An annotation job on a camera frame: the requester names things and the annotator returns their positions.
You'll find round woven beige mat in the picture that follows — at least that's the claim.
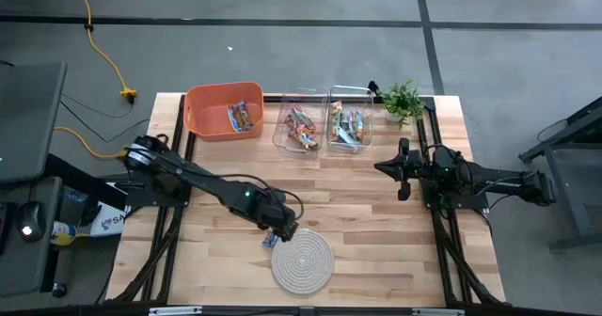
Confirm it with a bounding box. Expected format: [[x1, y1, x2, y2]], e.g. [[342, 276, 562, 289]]
[[271, 228, 336, 294]]

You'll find clear plastic bin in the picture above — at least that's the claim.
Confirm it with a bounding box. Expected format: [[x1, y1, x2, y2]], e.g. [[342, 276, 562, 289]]
[[325, 85, 375, 153], [271, 87, 329, 154]]

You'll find black aluminium table frame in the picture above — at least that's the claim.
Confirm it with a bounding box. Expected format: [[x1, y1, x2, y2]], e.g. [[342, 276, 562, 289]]
[[105, 92, 507, 316]]

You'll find grey side desk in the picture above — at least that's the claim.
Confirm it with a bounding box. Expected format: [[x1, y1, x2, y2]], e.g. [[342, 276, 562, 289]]
[[0, 175, 65, 298]]

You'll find orange plastic bin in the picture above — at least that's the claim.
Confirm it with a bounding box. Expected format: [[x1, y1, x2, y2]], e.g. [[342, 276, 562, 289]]
[[182, 81, 265, 143]]

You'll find dark metal cart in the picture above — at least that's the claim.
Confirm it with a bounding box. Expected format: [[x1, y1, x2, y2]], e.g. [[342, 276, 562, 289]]
[[516, 94, 602, 251]]

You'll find silver metal bracket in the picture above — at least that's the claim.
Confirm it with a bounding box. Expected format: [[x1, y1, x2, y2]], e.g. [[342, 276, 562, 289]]
[[149, 306, 203, 316], [412, 308, 466, 316]]

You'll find white printed box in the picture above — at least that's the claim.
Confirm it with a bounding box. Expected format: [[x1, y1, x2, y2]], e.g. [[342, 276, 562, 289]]
[[87, 201, 127, 238]]

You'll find yellow extension cable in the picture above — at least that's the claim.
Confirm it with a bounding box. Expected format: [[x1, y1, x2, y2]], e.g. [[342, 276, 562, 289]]
[[69, 0, 139, 104], [54, 126, 129, 161]]

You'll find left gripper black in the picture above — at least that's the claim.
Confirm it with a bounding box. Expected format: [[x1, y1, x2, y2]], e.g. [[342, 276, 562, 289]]
[[257, 197, 300, 243]]

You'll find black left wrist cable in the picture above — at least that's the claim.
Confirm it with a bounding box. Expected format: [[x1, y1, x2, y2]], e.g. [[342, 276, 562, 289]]
[[218, 173, 306, 222]]

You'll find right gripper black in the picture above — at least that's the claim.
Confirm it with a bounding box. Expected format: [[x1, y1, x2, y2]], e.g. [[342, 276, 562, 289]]
[[373, 136, 427, 202]]

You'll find dark grey flat panel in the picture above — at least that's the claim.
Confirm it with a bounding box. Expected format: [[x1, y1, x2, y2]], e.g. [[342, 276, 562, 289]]
[[0, 61, 68, 185]]

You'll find thin black floor cable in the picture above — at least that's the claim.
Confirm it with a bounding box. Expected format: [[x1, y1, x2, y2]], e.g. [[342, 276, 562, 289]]
[[59, 92, 151, 144]]

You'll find black computer mouse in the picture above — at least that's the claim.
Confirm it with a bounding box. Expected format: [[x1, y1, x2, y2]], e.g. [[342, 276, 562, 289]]
[[16, 200, 47, 244]]

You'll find yellow white bottle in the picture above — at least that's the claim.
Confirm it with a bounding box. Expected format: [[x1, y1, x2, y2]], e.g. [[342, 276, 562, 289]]
[[50, 220, 79, 247]]

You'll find green plant in white pot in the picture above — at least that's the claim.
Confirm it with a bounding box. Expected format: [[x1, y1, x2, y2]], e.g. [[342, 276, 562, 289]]
[[375, 79, 426, 132]]

